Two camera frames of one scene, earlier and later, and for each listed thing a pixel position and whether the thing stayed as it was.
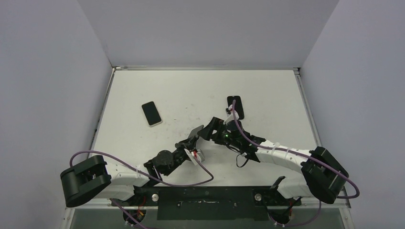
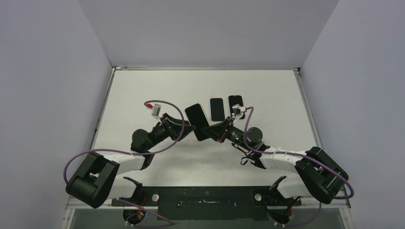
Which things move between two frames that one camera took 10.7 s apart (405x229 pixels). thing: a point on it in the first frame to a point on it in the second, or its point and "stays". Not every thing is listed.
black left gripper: [188, 144] to [174, 126]
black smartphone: [239, 107] stays
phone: [151, 113] to [197, 117]
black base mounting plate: [216, 203] stays
